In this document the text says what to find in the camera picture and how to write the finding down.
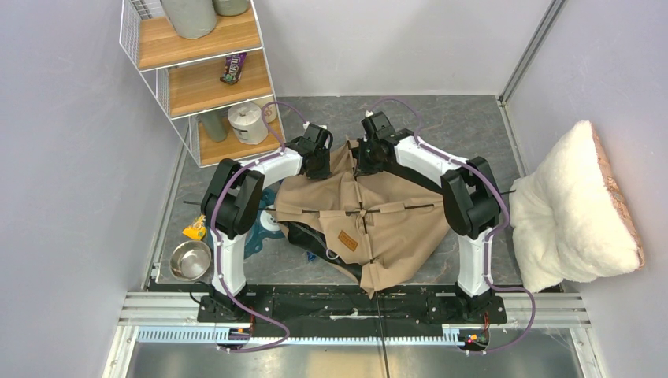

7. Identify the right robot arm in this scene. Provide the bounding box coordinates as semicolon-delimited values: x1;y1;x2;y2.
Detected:
356;111;502;322

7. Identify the grey felt basket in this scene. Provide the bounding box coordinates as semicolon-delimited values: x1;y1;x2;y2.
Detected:
213;0;250;17
161;0;217;39

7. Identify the black mounting base plate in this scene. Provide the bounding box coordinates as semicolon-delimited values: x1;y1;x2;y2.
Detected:
188;283;508;339

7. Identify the yellow candy bag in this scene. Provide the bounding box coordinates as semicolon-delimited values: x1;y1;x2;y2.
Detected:
182;214;207;241

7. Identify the steel pet bowl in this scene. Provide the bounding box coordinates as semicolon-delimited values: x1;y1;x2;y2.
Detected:
169;240;212;282

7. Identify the tan pet tent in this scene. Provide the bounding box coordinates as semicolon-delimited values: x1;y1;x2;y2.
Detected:
274;141;450;295

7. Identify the white fluffy pet cushion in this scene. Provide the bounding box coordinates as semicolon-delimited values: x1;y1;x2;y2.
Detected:
509;120;645;292

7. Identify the aluminium corner rail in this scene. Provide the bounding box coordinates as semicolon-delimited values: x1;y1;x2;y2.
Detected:
497;0;567;106

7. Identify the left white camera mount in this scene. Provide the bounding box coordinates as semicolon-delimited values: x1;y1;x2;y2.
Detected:
302;122;328;130

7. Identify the brown candy bag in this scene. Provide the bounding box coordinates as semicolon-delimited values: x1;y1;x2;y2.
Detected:
220;52;247;85

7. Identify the white wire wooden shelf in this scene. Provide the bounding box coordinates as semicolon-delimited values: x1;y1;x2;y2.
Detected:
119;0;284;168

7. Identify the white ceramic mug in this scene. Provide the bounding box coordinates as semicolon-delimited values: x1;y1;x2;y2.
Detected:
254;96;277;123

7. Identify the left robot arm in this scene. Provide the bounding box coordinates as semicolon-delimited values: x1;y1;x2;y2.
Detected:
201;123;333;322

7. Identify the green can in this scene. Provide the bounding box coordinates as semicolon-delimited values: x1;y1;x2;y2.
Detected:
199;110;228;143

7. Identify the black tent pole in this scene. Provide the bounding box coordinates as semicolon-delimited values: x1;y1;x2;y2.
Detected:
182;190;518;216
347;146;390;378

